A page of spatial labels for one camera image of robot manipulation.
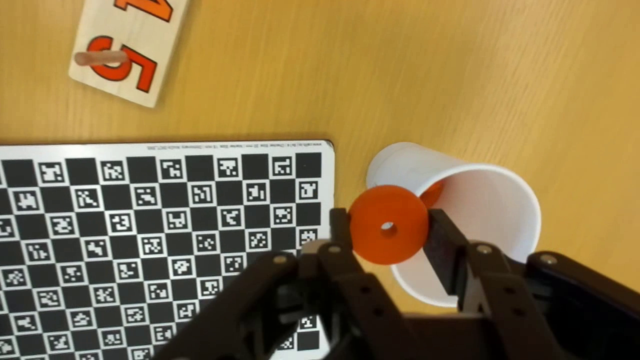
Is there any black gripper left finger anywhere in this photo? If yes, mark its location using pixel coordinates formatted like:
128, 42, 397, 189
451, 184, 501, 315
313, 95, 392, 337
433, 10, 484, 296
152, 206, 428, 360

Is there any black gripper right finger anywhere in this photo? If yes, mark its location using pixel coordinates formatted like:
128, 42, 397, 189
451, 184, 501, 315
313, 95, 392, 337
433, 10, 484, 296
425, 208, 640, 360

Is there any white paper cup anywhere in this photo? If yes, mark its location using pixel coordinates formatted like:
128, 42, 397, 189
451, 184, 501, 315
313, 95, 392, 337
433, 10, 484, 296
364, 139, 544, 309

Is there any black white marker checkerboard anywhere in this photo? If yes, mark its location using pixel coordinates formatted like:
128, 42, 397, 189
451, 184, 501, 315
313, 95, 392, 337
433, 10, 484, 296
0, 137, 337, 360

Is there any wooden number puzzle board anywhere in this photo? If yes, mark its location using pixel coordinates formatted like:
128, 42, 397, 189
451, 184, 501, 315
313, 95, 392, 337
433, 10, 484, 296
65, 0, 192, 109

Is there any thin wooden peg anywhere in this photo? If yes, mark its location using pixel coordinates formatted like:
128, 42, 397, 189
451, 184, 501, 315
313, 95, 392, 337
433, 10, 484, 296
71, 48, 133, 69

